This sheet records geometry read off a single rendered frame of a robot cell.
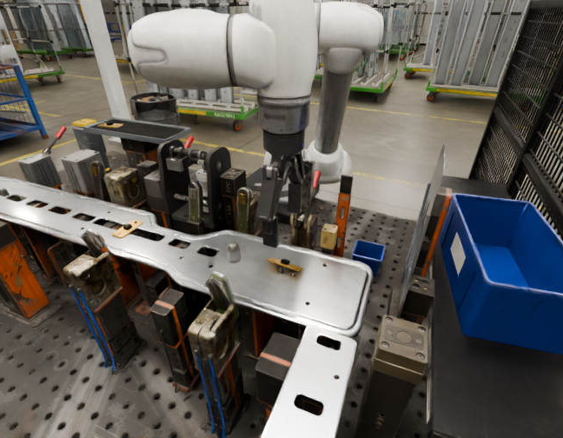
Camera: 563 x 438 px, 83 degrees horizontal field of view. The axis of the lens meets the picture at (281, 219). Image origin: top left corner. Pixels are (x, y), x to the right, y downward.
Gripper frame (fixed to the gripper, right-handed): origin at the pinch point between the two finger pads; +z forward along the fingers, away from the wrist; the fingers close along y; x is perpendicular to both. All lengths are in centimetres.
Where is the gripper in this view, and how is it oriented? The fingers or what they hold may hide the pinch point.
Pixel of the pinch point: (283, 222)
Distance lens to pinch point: 67.5
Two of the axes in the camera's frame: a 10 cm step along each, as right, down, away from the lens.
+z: 0.0, 8.4, 5.4
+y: -3.8, 5.0, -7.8
